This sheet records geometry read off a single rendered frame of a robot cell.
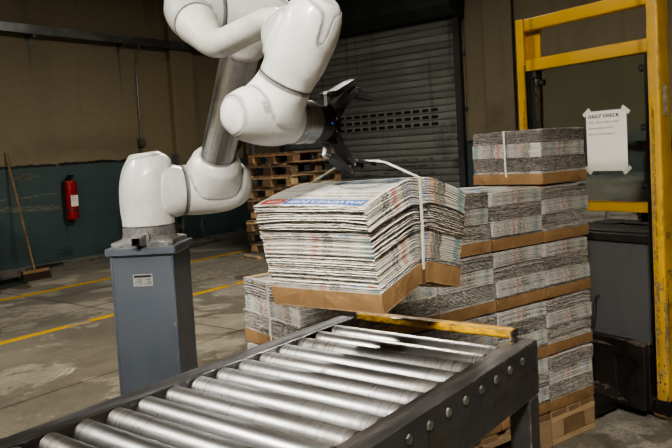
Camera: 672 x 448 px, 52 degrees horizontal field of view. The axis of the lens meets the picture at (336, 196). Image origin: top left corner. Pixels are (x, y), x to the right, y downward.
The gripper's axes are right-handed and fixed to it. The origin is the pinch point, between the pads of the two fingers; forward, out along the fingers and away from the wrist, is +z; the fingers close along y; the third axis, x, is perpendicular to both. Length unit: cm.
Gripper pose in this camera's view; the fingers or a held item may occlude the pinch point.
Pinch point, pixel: (368, 129)
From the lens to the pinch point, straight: 153.3
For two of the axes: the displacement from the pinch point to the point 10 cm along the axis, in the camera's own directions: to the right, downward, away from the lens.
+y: -0.2, 10.0, 0.2
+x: 7.9, 0.3, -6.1
